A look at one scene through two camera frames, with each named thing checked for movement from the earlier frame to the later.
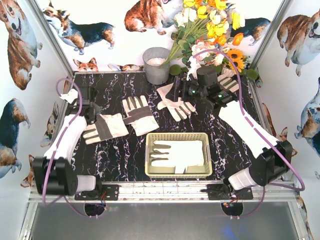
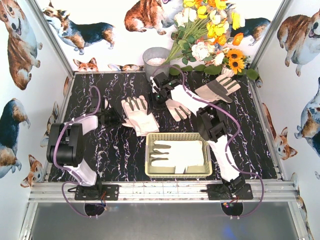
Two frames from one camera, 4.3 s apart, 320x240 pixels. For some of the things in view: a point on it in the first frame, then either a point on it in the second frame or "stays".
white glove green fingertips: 139,115 stays
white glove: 179,109 stays
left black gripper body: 92,113 -> 113,117
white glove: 179,154 stays
